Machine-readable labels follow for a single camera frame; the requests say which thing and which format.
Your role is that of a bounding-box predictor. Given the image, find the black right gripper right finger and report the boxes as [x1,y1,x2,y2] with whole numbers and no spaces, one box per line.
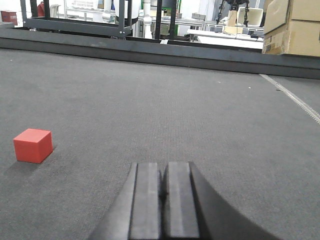
[162,162,277,240]

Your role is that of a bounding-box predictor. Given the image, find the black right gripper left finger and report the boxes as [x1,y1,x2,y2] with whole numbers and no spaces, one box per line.
[88,162,161,240]

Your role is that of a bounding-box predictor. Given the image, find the red magnetic cube block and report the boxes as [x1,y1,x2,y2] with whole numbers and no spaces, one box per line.
[13,128,53,164]

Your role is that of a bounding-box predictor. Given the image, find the dark grey carpet mat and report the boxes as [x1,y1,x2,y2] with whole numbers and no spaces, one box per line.
[0,49,320,240]

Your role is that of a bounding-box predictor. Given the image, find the dark grey stacked platform boards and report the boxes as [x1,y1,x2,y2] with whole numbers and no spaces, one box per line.
[0,28,320,80]

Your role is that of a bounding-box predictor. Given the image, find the white lab table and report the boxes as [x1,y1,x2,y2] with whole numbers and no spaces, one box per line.
[187,29,264,50]

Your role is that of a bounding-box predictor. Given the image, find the stacked cardboard boxes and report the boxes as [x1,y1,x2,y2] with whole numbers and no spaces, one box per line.
[262,0,320,57]

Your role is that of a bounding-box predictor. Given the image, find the black metal frame rack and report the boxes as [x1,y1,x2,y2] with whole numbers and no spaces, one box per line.
[20,0,163,40]

